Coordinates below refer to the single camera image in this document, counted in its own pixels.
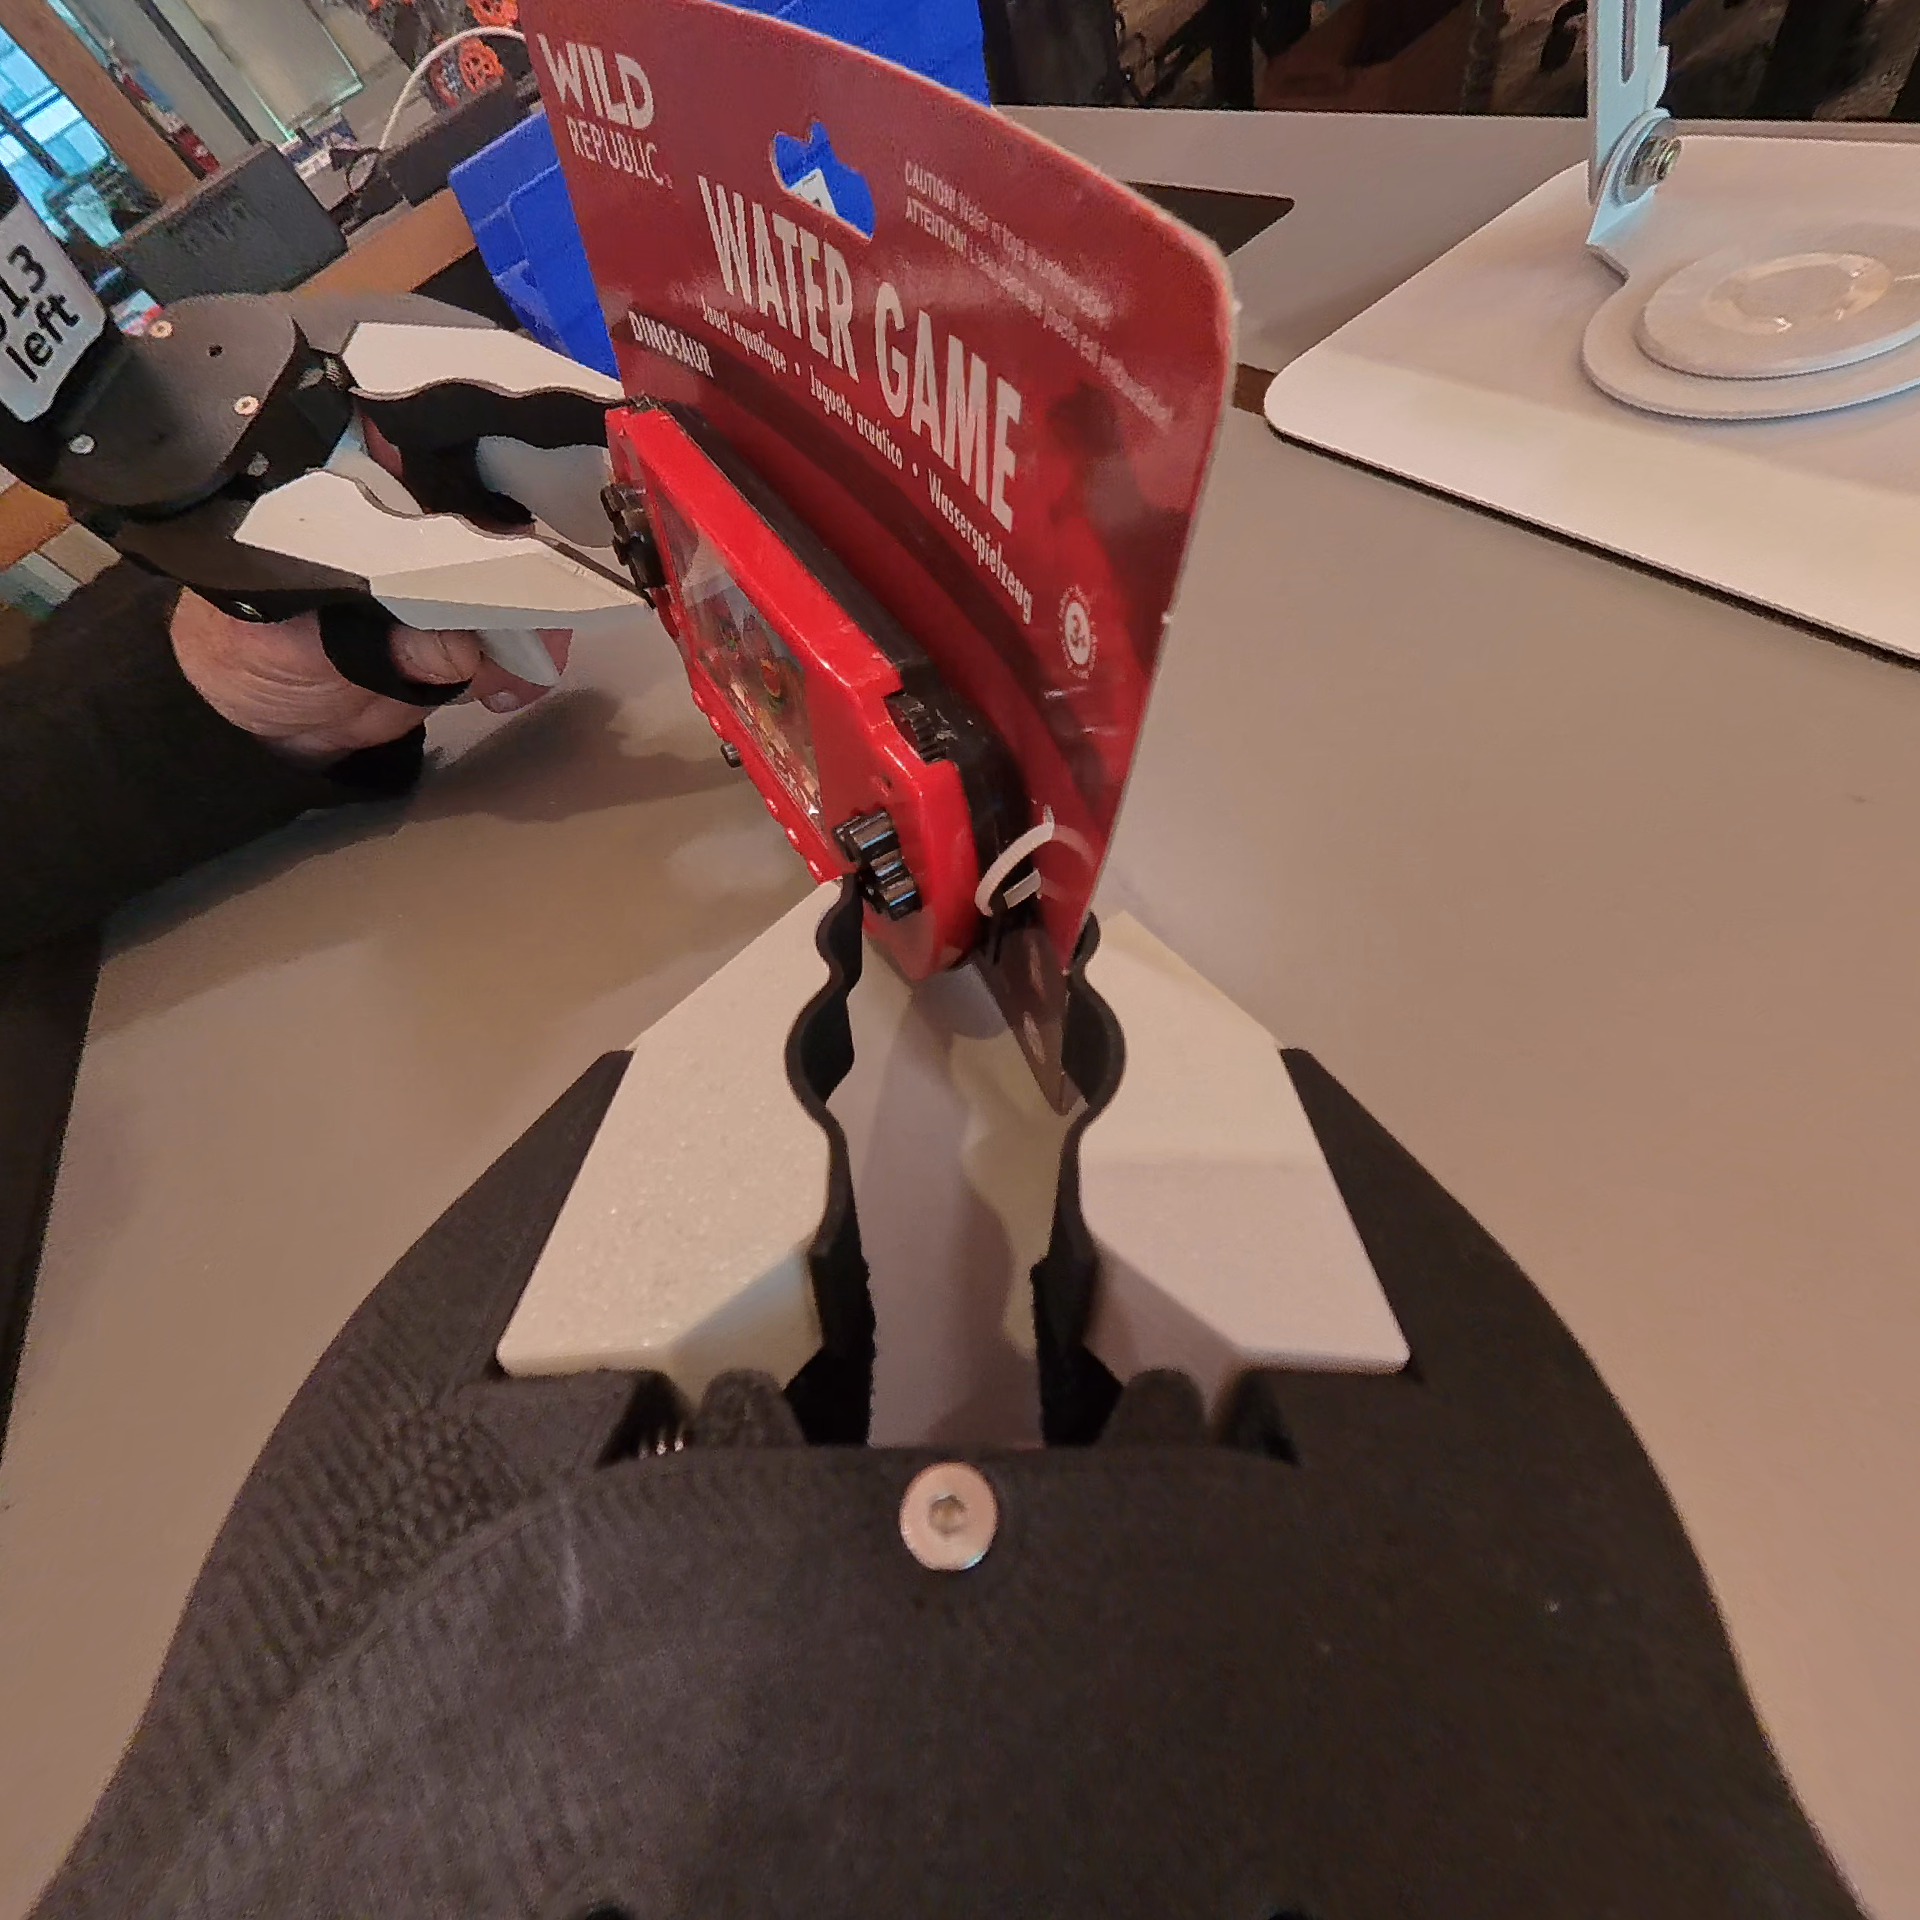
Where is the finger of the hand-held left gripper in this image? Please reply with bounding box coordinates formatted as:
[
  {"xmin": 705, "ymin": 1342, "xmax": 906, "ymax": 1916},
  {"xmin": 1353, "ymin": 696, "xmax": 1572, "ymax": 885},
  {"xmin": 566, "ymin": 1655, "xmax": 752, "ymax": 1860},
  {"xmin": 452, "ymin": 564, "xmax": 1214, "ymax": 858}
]
[
  {"xmin": 341, "ymin": 314, "xmax": 631, "ymax": 537},
  {"xmin": 232, "ymin": 468, "xmax": 654, "ymax": 636}
]

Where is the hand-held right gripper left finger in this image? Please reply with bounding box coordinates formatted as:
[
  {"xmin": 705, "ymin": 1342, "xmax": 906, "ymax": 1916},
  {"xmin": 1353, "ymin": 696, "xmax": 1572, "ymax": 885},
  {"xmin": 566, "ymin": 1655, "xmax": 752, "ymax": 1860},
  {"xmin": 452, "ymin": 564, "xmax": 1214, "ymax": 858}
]
[{"xmin": 492, "ymin": 875, "xmax": 876, "ymax": 1450}]

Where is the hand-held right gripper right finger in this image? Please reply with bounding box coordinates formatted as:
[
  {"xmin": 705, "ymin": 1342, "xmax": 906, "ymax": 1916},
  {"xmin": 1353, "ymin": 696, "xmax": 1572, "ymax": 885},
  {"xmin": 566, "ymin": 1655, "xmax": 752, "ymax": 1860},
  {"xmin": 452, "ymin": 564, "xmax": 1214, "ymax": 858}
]
[{"xmin": 1034, "ymin": 905, "xmax": 1411, "ymax": 1450}]

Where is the red handheld toy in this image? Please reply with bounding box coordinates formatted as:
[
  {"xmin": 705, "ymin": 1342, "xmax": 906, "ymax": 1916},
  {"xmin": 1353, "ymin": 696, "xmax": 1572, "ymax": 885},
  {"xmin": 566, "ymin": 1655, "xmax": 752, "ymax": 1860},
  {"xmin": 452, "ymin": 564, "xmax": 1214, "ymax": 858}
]
[{"xmin": 514, "ymin": 0, "xmax": 1235, "ymax": 1115}]

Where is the person's left forearm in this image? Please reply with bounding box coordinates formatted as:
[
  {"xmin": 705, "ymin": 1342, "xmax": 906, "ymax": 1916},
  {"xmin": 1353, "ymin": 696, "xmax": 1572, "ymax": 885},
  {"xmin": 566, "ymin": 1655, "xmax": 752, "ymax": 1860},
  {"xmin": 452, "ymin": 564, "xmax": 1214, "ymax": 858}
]
[{"xmin": 0, "ymin": 570, "xmax": 430, "ymax": 962}]

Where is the person's left hand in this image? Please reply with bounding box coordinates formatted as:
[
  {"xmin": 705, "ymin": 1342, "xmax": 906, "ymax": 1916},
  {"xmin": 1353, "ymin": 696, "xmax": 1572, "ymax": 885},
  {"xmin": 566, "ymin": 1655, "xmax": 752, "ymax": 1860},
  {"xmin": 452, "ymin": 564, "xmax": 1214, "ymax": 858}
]
[{"xmin": 167, "ymin": 599, "xmax": 576, "ymax": 759}]

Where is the blue bin with tag sticker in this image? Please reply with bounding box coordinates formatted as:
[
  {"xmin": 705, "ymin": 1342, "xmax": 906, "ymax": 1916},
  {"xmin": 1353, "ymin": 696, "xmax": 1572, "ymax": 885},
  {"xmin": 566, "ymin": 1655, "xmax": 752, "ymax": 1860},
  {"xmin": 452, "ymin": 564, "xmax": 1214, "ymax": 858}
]
[{"xmin": 450, "ymin": 0, "xmax": 996, "ymax": 377}]

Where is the black storage crate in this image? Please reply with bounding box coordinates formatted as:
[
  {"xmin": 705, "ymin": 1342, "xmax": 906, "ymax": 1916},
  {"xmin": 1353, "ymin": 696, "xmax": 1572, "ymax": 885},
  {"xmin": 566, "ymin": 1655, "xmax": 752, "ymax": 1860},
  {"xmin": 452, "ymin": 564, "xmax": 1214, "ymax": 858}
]
[{"xmin": 112, "ymin": 150, "xmax": 350, "ymax": 312}]

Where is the orange black toy robot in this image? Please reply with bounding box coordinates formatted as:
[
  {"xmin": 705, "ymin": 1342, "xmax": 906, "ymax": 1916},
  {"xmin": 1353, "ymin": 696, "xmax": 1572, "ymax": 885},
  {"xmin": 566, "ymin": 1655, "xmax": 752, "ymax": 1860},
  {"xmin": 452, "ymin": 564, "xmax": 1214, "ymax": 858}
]
[{"xmin": 382, "ymin": 0, "xmax": 529, "ymax": 83}]

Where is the black desk mat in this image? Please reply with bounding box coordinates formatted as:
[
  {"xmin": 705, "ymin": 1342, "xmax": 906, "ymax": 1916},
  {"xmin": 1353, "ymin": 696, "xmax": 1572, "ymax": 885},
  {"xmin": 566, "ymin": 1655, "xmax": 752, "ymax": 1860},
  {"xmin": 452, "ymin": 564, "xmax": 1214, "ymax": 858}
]
[{"xmin": 1140, "ymin": 181, "xmax": 1295, "ymax": 297}]

